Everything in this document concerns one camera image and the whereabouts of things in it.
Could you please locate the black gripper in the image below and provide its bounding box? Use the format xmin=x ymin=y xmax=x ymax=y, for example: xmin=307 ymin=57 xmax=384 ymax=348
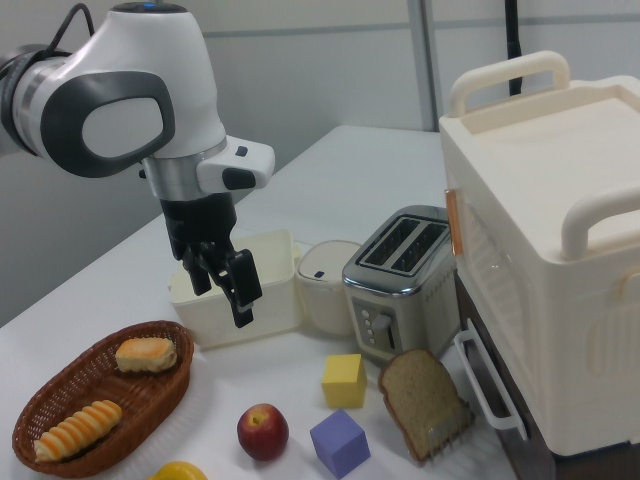
xmin=159 ymin=192 xmax=264 ymax=330

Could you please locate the long striped bread roll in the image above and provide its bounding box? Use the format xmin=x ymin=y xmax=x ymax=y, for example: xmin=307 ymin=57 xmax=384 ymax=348
xmin=33 ymin=399 xmax=124 ymax=463

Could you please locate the square golden bread roll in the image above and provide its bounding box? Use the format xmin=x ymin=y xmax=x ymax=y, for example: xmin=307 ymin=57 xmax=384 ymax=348
xmin=115 ymin=337 xmax=179 ymax=375

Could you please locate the brown bread slice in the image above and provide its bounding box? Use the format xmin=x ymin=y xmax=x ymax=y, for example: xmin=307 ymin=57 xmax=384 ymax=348
xmin=377 ymin=348 xmax=471 ymax=462

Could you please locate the open cream plastic box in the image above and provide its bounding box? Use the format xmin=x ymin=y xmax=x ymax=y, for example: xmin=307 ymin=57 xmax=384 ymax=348
xmin=167 ymin=228 xmax=303 ymax=350

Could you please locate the small cream lidded canister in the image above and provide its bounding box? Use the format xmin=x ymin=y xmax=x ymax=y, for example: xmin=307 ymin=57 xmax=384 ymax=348
xmin=296 ymin=239 xmax=362 ymax=336

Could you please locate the brown wicker basket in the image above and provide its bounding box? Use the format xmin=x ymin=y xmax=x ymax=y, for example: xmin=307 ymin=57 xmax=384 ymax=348
xmin=11 ymin=319 xmax=196 ymax=474

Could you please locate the red apple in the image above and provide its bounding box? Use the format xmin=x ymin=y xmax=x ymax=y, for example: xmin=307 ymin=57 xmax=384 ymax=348
xmin=236 ymin=403 xmax=290 ymax=462

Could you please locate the yellow foam cube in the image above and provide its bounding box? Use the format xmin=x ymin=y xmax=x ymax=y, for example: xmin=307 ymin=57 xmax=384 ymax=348
xmin=320 ymin=353 xmax=368 ymax=410

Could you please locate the silver two-slot toaster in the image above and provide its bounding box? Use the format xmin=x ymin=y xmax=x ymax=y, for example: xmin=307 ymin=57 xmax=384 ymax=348
xmin=341 ymin=204 xmax=461 ymax=366

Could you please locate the yellow banana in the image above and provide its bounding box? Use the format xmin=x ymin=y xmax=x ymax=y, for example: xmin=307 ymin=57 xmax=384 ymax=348
xmin=147 ymin=460 xmax=209 ymax=480

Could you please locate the purple foam cube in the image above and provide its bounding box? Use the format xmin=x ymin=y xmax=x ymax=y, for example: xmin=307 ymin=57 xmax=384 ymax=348
xmin=309 ymin=408 xmax=372 ymax=480

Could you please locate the large cream toy oven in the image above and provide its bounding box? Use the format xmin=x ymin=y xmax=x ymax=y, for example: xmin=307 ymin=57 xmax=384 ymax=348
xmin=438 ymin=49 xmax=640 ymax=459

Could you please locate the black pole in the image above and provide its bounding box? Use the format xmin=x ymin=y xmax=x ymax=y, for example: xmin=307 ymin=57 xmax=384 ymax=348
xmin=503 ymin=0 xmax=525 ymax=97

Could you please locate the copper cabinet handle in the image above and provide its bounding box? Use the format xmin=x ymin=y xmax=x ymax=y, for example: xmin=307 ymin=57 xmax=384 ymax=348
xmin=443 ymin=188 xmax=464 ymax=256

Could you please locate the white oven door handle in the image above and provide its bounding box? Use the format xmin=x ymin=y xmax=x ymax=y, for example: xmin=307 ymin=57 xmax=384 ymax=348
xmin=453 ymin=329 xmax=529 ymax=441

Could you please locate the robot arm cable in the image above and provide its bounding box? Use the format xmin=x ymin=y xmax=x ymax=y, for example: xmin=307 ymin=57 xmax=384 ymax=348
xmin=48 ymin=2 xmax=104 ymax=55

